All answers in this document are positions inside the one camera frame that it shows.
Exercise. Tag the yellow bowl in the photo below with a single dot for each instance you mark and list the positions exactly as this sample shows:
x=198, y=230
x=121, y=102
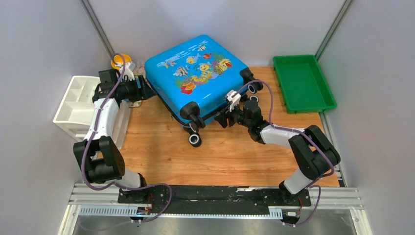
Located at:
x=118, y=61

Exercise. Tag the aluminium frame rail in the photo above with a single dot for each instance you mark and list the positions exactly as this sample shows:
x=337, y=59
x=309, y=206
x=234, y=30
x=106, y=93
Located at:
x=334, y=211

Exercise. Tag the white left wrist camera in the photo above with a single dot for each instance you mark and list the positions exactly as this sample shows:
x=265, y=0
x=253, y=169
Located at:
x=128, y=69

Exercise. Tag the white plastic drawer organizer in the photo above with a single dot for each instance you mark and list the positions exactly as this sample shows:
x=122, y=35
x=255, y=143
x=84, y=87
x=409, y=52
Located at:
x=76, y=110

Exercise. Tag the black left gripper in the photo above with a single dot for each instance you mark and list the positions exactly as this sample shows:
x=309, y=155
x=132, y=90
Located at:
x=146, y=92

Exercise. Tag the blue fish-print suitcase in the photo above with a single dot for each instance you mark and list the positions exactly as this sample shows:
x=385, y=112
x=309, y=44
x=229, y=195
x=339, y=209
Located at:
x=193, y=80

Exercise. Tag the green plastic tray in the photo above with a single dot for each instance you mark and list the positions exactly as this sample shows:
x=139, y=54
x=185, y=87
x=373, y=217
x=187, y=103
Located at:
x=303, y=85

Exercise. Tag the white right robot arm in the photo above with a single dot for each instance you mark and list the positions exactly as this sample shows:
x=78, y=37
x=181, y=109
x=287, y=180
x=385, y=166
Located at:
x=315, y=155

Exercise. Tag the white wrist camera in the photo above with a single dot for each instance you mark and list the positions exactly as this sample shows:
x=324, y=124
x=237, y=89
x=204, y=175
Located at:
x=233, y=99
x=128, y=69

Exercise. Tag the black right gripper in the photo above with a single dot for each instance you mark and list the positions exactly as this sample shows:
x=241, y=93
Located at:
x=222, y=118

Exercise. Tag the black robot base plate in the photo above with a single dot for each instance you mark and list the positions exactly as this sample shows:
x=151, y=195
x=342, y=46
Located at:
x=216, y=201

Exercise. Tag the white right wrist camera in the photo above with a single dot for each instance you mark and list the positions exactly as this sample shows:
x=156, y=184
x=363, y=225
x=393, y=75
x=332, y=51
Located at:
x=233, y=99

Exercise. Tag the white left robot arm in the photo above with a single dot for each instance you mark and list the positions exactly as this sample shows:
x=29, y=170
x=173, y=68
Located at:
x=98, y=156

